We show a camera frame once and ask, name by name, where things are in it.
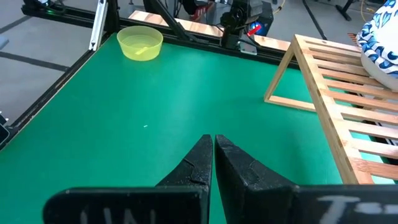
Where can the yellow plastic bowl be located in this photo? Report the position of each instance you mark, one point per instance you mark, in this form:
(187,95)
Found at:
(130,40)

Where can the wooden slatted shelf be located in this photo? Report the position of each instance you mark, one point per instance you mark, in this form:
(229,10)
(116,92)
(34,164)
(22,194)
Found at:
(326,118)

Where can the black aluminium table frame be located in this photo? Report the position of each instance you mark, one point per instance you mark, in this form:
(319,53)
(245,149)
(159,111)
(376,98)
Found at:
(199,43)

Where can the black box with blue light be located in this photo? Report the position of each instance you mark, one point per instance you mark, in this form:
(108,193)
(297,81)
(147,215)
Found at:
(267,15)

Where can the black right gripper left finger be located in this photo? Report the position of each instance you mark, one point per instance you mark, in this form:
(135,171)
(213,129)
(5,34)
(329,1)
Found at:
(192,180)

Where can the blue patterned paper bowl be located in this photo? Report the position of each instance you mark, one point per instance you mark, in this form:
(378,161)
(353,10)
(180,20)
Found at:
(377,40)

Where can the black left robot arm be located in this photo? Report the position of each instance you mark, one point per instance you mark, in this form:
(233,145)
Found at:
(239,18)

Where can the green table mat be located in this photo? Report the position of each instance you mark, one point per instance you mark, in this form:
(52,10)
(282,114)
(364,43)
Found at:
(124,124)

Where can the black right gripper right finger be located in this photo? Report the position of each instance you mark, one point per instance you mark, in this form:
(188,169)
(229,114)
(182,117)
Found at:
(242,186)

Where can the silver aluminium profile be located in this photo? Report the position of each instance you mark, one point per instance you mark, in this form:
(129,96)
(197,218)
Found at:
(98,25)

